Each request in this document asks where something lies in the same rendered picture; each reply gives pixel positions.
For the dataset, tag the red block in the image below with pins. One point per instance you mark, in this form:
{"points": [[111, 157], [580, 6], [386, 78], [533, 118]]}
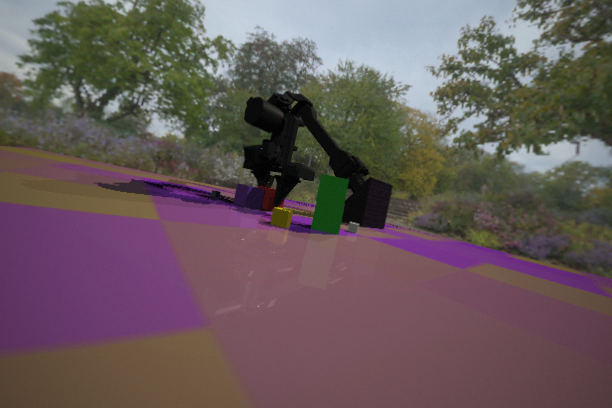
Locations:
{"points": [[268, 198]]}

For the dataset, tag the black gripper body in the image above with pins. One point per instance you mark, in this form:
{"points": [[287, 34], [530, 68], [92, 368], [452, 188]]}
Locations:
{"points": [[289, 169]]}

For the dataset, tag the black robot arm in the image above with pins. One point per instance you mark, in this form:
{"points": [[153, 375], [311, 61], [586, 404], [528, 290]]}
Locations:
{"points": [[273, 116]]}

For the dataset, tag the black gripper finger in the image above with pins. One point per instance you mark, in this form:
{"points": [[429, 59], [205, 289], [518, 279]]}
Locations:
{"points": [[283, 188], [263, 180]]}

